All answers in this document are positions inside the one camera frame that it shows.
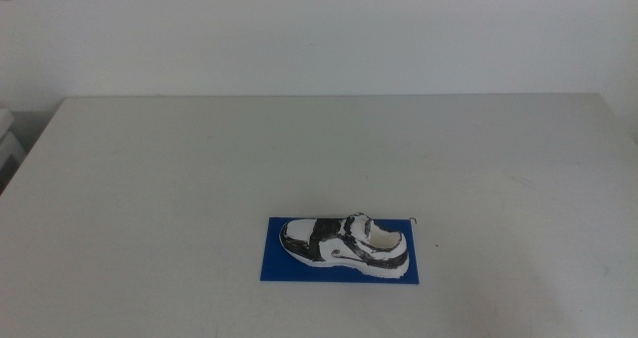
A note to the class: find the white and black shoe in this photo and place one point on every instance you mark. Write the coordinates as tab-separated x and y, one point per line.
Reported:
344	243

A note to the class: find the blue rectangular mat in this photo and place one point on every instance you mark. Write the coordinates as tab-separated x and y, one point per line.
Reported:
276	273

